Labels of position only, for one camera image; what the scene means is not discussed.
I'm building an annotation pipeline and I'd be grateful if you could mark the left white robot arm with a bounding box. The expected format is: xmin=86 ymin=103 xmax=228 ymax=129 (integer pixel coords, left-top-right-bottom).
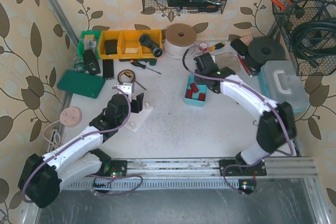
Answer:
xmin=18 ymin=83 xmax=144 ymax=208

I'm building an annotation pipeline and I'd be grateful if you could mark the white cable coil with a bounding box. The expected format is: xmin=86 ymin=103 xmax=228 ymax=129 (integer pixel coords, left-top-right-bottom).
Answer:
xmin=164 ymin=23 xmax=197 ymax=61

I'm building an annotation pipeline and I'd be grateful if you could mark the black green battery device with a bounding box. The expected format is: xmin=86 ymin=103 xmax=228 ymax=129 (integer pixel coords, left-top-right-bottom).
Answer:
xmin=82 ymin=49 xmax=101 ymax=75

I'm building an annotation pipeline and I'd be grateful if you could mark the white peg base plate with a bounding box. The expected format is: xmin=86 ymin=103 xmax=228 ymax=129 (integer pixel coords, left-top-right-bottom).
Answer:
xmin=124 ymin=102 xmax=153 ymax=133

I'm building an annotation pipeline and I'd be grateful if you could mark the teal spring tray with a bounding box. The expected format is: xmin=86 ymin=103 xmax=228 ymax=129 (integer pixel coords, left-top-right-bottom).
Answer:
xmin=184 ymin=75 xmax=207 ymax=107

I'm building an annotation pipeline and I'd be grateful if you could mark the black coiled hose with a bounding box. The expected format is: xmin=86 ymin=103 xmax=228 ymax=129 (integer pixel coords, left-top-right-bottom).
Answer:
xmin=291 ymin=0 xmax=336 ymax=61

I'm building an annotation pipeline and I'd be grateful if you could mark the small yellow black screwdriver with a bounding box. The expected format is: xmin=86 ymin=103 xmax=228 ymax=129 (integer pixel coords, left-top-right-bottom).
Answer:
xmin=123 ymin=71 xmax=147 ymax=90

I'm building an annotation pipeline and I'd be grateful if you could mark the yellow black nut driver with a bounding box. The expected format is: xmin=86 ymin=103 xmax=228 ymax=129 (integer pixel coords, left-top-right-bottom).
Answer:
xmin=207 ymin=42 xmax=225 ymax=52

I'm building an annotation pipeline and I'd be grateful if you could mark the wire basket with cables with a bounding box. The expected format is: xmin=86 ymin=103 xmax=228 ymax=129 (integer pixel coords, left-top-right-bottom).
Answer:
xmin=270 ymin=0 xmax=335 ymax=76

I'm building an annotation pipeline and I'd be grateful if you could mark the round sanding disc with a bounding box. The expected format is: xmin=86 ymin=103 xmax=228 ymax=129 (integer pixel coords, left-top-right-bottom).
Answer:
xmin=59 ymin=106 xmax=82 ymax=127

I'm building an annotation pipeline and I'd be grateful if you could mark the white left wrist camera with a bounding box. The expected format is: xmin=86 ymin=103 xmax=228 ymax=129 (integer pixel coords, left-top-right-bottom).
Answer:
xmin=113 ymin=83 xmax=133 ymax=96

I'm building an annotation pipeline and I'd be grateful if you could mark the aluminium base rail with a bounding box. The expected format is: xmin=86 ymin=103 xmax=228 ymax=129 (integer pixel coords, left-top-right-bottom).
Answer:
xmin=60 ymin=154 xmax=318 ymax=191

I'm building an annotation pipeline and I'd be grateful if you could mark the beige work glove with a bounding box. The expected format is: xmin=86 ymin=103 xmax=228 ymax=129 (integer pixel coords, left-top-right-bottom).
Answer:
xmin=215 ymin=52 xmax=241 ymax=72

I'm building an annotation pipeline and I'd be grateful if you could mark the green parts bin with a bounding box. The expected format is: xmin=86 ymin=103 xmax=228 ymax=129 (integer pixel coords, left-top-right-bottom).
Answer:
xmin=77 ymin=31 xmax=101 ymax=59

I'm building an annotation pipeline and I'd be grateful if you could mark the black rectangular block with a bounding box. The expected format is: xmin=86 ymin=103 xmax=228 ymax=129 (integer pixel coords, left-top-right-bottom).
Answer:
xmin=102 ymin=59 xmax=114 ymax=80

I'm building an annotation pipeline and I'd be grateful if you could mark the teal plastic toolbox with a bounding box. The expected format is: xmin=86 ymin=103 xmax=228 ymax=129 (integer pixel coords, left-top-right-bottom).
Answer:
xmin=258 ymin=60 xmax=309 ymax=114

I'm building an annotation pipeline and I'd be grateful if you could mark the black rectangular case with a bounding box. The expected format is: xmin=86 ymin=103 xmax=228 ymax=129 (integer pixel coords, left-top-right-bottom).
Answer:
xmin=230 ymin=38 xmax=248 ymax=56

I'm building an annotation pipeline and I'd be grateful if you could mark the yellow parts bin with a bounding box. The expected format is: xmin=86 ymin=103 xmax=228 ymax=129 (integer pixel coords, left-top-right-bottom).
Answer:
xmin=98 ymin=29 xmax=163 ymax=60

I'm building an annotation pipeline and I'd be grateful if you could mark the brown tape roll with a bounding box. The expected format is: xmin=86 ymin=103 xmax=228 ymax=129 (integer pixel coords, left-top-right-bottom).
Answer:
xmin=117 ymin=69 xmax=136 ymax=84

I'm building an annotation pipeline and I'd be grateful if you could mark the black pipe fitting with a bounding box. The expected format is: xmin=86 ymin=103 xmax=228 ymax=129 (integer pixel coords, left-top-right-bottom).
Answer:
xmin=139 ymin=34 xmax=163 ymax=58

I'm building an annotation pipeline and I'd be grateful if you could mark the red handled pry tool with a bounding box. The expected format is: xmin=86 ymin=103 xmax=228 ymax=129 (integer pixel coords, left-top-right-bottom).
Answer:
xmin=236 ymin=53 xmax=258 ymax=77

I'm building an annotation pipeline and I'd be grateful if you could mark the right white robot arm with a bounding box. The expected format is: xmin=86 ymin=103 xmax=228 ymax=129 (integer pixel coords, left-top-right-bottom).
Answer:
xmin=192 ymin=53 xmax=297 ymax=175

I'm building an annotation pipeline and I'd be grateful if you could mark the green foam pad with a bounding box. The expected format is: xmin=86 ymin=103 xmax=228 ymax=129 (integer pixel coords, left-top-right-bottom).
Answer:
xmin=57 ymin=70 xmax=105 ymax=99

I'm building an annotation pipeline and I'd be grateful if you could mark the red white tape roll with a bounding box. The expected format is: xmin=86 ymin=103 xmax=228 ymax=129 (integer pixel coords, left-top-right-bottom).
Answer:
xmin=199 ymin=42 xmax=208 ymax=51

